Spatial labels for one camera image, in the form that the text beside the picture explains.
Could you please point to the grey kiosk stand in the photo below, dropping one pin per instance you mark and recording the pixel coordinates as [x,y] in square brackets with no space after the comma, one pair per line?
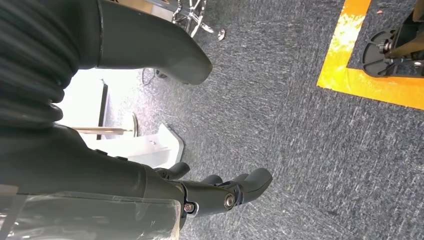
[155,149]

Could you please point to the black office chair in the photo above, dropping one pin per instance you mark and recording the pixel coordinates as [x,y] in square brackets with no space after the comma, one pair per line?
[198,23]

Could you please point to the yellow floor tape marking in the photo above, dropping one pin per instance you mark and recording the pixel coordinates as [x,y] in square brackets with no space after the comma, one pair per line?
[344,36]

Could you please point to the black robot foot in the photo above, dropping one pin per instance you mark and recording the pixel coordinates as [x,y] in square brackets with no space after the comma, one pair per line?
[397,46]

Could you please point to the chrome stanchion post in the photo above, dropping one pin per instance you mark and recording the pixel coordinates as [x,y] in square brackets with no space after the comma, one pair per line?
[99,130]

